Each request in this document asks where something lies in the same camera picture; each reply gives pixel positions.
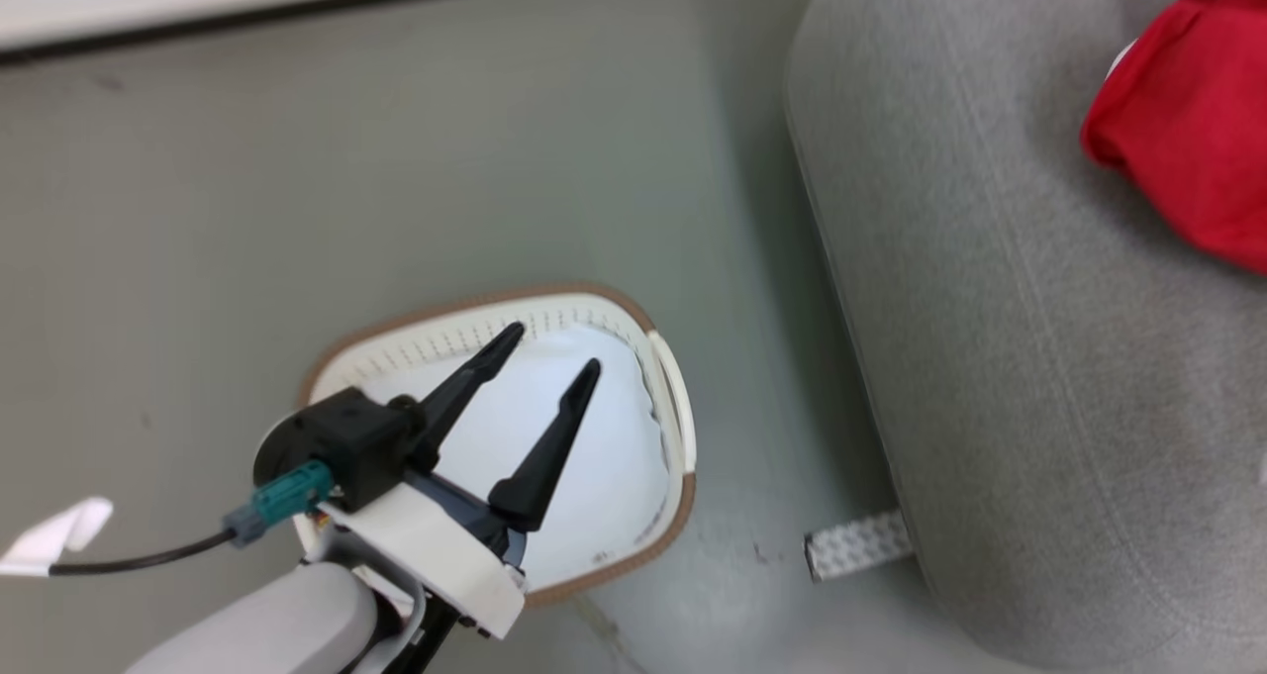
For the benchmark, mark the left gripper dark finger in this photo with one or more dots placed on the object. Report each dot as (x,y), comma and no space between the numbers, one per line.
(460,392)
(549,456)

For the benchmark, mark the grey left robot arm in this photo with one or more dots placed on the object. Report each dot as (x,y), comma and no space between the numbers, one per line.
(267,625)

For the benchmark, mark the black floor edge strip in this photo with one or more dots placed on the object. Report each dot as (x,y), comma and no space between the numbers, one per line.
(297,13)

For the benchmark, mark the red and white garment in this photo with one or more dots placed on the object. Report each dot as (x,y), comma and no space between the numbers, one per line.
(1198,130)

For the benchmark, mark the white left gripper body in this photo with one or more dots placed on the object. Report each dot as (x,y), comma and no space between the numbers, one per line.
(436,545)

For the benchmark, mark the grey fabric sofa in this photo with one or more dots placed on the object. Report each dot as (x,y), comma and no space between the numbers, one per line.
(1039,308)

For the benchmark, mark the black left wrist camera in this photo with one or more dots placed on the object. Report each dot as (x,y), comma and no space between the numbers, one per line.
(346,436)

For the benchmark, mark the white laundry basket brown rim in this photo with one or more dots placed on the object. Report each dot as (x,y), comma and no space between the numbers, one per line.
(554,310)

